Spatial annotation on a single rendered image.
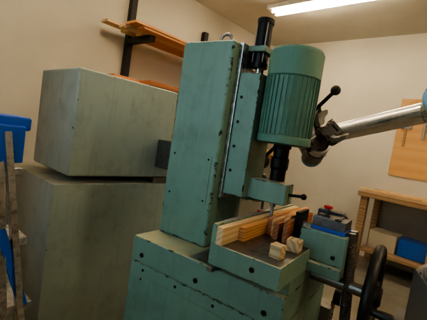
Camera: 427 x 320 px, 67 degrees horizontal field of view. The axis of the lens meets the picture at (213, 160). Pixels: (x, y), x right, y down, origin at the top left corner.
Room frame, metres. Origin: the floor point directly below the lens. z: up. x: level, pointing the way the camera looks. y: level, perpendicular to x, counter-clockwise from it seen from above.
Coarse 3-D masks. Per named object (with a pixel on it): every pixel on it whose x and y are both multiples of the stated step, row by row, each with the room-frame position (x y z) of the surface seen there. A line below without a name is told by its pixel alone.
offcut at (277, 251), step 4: (272, 244) 0.82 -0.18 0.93; (276, 244) 0.82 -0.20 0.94; (280, 244) 0.83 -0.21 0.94; (284, 244) 0.83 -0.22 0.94; (272, 248) 0.82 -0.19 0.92; (276, 248) 0.81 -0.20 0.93; (280, 248) 0.80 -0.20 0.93; (284, 248) 0.82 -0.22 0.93; (272, 252) 0.82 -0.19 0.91; (276, 252) 0.81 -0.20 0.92; (280, 252) 0.80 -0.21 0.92; (284, 252) 0.82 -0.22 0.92; (272, 256) 0.82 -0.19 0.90; (276, 256) 0.81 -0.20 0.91; (280, 256) 0.81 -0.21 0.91; (284, 256) 0.82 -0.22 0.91
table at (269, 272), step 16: (256, 240) 0.95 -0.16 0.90; (272, 240) 0.97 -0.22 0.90; (208, 256) 0.87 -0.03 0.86; (224, 256) 0.84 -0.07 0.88; (240, 256) 0.81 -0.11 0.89; (256, 256) 0.81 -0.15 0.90; (288, 256) 0.85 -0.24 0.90; (304, 256) 0.90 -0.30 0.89; (240, 272) 0.81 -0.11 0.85; (256, 272) 0.78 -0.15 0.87; (272, 272) 0.76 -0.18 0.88; (288, 272) 0.80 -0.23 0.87; (320, 272) 0.90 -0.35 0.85; (336, 272) 0.88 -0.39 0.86; (272, 288) 0.76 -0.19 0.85
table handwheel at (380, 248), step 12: (384, 252) 0.87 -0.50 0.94; (372, 264) 0.82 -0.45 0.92; (384, 264) 0.97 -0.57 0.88; (312, 276) 0.97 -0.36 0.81; (372, 276) 0.79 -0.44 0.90; (348, 288) 0.91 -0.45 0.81; (360, 288) 0.90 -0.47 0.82; (372, 288) 0.78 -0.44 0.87; (360, 300) 0.78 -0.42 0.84; (372, 300) 0.86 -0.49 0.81; (360, 312) 0.77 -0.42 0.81
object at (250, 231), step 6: (294, 210) 1.30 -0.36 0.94; (258, 222) 1.01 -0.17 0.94; (264, 222) 1.02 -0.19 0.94; (240, 228) 0.92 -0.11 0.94; (246, 228) 0.92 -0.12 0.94; (252, 228) 0.95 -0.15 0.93; (258, 228) 0.98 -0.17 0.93; (264, 228) 1.03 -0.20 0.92; (240, 234) 0.92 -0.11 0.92; (246, 234) 0.92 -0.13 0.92; (252, 234) 0.96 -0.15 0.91; (258, 234) 0.99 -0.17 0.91; (240, 240) 0.92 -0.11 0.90; (246, 240) 0.93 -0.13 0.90
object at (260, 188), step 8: (248, 184) 1.10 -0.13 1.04; (256, 184) 1.08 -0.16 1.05; (264, 184) 1.07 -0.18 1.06; (272, 184) 1.05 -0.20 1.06; (280, 184) 1.04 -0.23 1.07; (288, 184) 1.06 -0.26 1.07; (248, 192) 1.10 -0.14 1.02; (256, 192) 1.08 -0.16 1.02; (264, 192) 1.06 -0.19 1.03; (272, 192) 1.05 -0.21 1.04; (280, 192) 1.03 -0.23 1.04; (288, 192) 1.05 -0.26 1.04; (264, 200) 1.06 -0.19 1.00; (272, 200) 1.05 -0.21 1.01; (280, 200) 1.03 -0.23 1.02; (288, 200) 1.06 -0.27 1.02
